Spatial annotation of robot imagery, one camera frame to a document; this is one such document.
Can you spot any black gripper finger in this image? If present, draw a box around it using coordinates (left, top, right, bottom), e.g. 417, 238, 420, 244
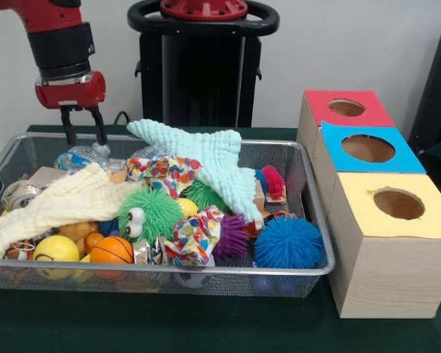
60, 107, 79, 146
88, 107, 109, 146

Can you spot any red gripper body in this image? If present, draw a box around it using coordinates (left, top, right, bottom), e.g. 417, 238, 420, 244
35, 71, 107, 110

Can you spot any crushed clear water bottle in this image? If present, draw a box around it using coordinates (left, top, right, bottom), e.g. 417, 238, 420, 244
55, 143, 112, 174

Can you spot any blue spiky ball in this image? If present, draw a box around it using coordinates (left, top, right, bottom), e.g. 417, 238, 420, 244
254, 214, 325, 270

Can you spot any shallow clear mesh bin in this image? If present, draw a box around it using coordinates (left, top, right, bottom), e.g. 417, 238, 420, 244
0, 132, 335, 297

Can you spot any wooden box with three holes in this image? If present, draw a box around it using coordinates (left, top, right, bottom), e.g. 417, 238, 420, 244
296, 90, 441, 319

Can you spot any pale yellow cloth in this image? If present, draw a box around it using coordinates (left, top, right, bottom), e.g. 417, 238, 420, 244
0, 162, 144, 260

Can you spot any colourful patterned cloth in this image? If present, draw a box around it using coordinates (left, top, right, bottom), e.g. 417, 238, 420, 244
127, 154, 225, 266

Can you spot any mint green cloth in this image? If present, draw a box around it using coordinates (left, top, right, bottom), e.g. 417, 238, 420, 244
127, 118, 265, 230

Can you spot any small yellow ball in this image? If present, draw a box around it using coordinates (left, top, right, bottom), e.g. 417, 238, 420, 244
176, 197, 201, 220

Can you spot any small dark green spiky ball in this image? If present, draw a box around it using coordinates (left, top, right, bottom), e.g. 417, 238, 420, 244
180, 180, 232, 215

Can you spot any orange toy basketball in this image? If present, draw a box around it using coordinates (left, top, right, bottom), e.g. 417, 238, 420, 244
90, 235, 135, 279

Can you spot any yellow smiley ball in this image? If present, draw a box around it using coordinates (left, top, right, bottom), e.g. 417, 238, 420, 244
34, 235, 81, 280

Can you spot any purple spiky ball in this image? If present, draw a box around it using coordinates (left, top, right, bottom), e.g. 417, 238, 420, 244
213, 213, 251, 260

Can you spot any red spiky toy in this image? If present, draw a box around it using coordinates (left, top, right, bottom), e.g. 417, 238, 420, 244
261, 165, 286, 201

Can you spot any small orange toy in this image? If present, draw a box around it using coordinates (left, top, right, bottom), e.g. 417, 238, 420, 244
263, 211, 296, 221

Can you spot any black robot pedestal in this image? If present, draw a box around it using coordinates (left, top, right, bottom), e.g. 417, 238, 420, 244
127, 0, 280, 128

